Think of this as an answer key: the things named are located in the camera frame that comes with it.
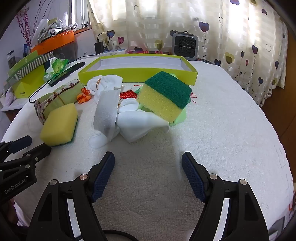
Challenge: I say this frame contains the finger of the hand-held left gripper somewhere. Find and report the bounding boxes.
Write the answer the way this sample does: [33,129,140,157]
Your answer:
[0,144,52,171]
[0,136,32,163]

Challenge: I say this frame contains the white sock bundle brown band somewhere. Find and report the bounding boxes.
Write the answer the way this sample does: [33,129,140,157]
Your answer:
[87,74,123,102]

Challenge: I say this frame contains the white sock bundle orange band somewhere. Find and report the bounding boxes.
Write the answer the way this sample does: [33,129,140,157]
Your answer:
[89,97,170,149]

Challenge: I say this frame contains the light green cloth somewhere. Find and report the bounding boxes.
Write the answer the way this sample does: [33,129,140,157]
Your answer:
[134,73,192,127]

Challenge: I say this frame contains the pile of white packets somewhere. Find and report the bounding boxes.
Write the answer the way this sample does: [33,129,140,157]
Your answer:
[30,18,77,44]

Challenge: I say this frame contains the grey fan heater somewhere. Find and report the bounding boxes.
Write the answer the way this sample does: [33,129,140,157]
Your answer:
[171,32,199,61]

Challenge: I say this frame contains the floral green cloth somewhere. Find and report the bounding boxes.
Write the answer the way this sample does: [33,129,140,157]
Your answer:
[34,79,85,127]

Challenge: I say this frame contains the heart print curtain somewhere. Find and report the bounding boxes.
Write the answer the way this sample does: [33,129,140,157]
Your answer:
[88,0,289,107]

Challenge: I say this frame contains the orange ribbon bow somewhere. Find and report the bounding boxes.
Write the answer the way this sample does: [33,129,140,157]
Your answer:
[76,87,92,105]

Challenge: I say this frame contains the black power adapter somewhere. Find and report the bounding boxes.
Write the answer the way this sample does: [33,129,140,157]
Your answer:
[94,41,105,54]

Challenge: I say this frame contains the red berry branches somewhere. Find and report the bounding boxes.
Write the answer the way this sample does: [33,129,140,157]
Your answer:
[14,0,55,45]

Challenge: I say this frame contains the plaid blanket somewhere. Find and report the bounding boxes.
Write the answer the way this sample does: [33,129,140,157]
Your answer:
[128,50,173,56]

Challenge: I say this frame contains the pale pink cloth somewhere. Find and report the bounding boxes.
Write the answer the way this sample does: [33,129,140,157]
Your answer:
[0,88,18,108]

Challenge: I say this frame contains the green striped gift box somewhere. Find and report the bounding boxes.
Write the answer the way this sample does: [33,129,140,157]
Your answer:
[5,50,54,88]

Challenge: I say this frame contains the crumpled green white plastic bag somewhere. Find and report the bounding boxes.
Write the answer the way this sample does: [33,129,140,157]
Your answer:
[43,58,70,82]

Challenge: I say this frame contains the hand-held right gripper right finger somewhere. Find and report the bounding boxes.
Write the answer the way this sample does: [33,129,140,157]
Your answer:
[181,152,270,241]

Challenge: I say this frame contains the lime green cardboard box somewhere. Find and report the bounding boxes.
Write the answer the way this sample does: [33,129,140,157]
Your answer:
[11,64,47,99]

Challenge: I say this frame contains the yellow green scouring sponge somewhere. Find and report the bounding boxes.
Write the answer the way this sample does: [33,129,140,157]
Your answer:
[40,103,78,147]
[137,71,192,123]

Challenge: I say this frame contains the dark jar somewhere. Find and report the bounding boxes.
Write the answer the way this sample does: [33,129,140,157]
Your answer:
[6,50,18,70]

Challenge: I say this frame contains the black smartphone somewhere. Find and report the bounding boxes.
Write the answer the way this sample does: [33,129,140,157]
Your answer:
[48,62,86,87]

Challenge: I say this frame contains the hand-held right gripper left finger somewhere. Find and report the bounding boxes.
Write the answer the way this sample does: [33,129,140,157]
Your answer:
[29,151,115,241]

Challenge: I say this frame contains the orange windowsill board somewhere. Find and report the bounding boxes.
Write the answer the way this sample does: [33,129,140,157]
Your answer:
[73,26,92,35]

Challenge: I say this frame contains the white power strip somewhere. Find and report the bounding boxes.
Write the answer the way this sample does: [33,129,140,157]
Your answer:
[103,47,128,56]

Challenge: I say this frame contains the orange box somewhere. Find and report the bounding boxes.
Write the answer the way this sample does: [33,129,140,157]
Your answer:
[31,30,75,55]

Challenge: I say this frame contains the black charging cable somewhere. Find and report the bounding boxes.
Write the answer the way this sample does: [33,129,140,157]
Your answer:
[28,54,97,103]

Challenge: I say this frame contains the lime green tray box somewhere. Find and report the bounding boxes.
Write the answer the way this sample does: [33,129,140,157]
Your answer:
[78,53,198,86]

